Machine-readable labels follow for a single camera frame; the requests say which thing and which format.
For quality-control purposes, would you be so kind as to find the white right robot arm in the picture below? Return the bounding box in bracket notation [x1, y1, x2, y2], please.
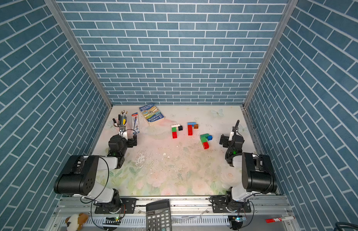
[219, 134, 277, 213]

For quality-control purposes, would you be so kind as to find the blue Treehouse paperback book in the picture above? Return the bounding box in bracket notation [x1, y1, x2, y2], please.
[139, 104, 165, 123]

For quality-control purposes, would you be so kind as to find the aluminium corner post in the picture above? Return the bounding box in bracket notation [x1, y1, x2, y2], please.
[44, 0, 113, 109]
[243, 0, 298, 109]

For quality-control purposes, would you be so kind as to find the plush toy dog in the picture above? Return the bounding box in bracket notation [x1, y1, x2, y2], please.
[65, 213, 89, 231]

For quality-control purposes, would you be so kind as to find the aluminium corner post left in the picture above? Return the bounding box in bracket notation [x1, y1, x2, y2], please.
[44, 0, 113, 109]

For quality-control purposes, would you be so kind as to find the pink metal pencil bucket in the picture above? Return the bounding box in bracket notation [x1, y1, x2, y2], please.
[113, 118, 126, 132]

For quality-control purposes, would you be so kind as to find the green square lego brick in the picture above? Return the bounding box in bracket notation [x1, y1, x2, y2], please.
[200, 137, 208, 143]

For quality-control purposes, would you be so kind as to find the red white marker pen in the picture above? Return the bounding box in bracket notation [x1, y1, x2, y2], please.
[265, 216, 295, 223]

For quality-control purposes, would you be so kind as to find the aluminium corner post right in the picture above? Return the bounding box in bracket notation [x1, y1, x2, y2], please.
[243, 0, 298, 109]

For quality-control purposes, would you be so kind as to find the black calculator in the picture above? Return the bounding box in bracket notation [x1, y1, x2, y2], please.
[146, 200, 172, 231]

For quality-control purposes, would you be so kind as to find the HB pencil box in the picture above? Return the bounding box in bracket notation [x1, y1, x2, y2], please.
[131, 113, 140, 133]

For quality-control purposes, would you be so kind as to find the black cable bottom right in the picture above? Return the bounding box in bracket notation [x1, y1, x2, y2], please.
[334, 221, 358, 231]

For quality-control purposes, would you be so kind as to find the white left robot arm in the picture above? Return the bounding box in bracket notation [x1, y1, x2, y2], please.
[54, 132, 137, 214]

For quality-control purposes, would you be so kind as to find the green long lego brick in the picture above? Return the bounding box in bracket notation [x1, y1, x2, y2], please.
[200, 133, 209, 140]

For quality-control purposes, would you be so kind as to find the bundle of pencils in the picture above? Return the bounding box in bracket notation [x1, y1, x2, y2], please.
[117, 110, 127, 127]

